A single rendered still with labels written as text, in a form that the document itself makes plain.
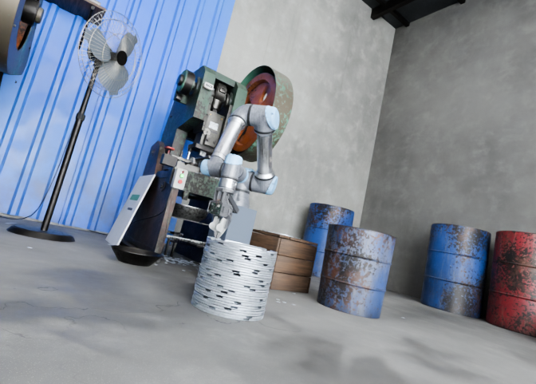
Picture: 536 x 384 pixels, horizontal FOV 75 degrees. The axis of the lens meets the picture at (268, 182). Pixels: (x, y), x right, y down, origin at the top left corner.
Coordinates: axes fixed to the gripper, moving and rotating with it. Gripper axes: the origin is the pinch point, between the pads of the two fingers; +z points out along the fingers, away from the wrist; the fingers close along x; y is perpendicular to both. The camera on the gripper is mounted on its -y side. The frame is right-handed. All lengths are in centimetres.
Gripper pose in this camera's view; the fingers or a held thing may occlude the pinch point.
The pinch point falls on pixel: (218, 235)
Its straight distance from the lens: 152.7
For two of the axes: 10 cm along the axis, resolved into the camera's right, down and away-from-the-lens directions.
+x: 8.6, 1.1, -5.0
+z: -2.2, 9.6, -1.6
